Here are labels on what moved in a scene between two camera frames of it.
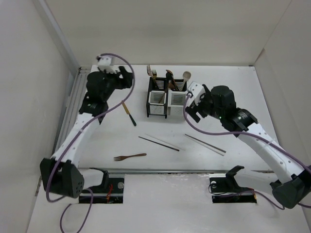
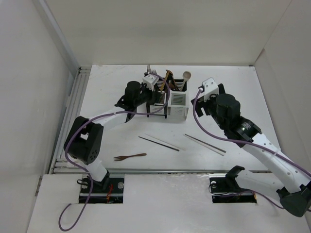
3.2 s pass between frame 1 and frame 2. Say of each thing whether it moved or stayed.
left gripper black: moved
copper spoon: stayed
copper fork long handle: stayed
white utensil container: stayed
